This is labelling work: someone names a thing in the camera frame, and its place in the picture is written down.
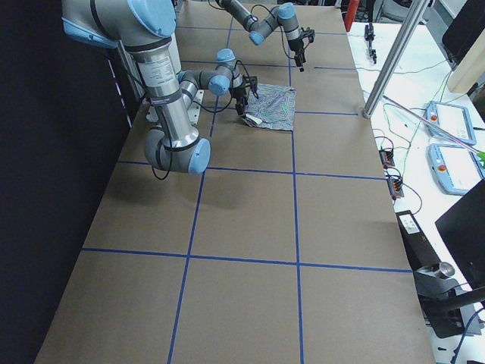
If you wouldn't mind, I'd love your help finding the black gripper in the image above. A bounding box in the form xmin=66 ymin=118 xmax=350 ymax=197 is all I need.
xmin=230 ymin=85 xmax=247 ymax=116
xmin=288 ymin=38 xmax=306 ymax=72

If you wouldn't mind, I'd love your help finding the striped polo shirt white collar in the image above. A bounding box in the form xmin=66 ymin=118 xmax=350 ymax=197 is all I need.
xmin=242 ymin=83 xmax=297 ymax=131

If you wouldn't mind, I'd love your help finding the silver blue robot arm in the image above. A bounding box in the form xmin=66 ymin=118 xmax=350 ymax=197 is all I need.
xmin=216 ymin=0 xmax=315 ymax=72
xmin=62 ymin=1 xmax=248 ymax=174

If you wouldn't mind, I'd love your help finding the black folded tripod stick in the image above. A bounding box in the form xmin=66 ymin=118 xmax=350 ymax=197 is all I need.
xmin=365 ymin=0 xmax=377 ymax=64

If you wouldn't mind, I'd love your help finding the red cylinder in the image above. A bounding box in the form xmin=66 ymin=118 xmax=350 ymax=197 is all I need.
xmin=344 ymin=0 xmax=360 ymax=32

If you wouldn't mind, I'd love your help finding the orange grey usb hub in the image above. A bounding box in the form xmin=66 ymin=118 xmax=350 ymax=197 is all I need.
xmin=379 ymin=149 xmax=395 ymax=169
xmin=387 ymin=175 xmax=404 ymax=200

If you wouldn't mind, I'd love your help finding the far blue teach pendant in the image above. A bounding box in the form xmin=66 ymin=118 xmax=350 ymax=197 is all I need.
xmin=424 ymin=101 xmax=477 ymax=146

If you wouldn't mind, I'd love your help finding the blue teach pendant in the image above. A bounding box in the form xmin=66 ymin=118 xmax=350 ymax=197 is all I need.
xmin=427 ymin=144 xmax=484 ymax=196
xmin=424 ymin=101 xmax=477 ymax=146

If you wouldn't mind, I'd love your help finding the near blue teach pendant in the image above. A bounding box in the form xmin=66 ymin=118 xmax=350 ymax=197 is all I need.
xmin=427 ymin=144 xmax=484 ymax=196

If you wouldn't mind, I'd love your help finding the metal reacher grabber tool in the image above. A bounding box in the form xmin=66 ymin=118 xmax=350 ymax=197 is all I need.
xmin=382 ymin=95 xmax=485 ymax=165

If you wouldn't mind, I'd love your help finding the black box with white label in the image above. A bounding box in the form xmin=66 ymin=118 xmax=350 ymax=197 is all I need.
xmin=396 ymin=210 xmax=440 ymax=271

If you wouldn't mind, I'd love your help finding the black computer monitor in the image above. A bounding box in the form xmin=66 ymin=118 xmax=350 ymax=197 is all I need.
xmin=435 ymin=184 xmax=484 ymax=288

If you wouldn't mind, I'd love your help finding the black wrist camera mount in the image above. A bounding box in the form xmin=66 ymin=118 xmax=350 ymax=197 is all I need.
xmin=300 ymin=27 xmax=315 ymax=44
xmin=242 ymin=76 xmax=258 ymax=95

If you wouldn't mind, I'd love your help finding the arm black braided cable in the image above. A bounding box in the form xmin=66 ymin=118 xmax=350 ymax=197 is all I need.
xmin=249 ymin=3 xmax=296 ymax=60
xmin=151 ymin=59 xmax=262 ymax=181

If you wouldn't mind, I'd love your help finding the aluminium frame post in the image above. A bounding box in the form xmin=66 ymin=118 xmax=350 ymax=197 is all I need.
xmin=363 ymin=1 xmax=434 ymax=118

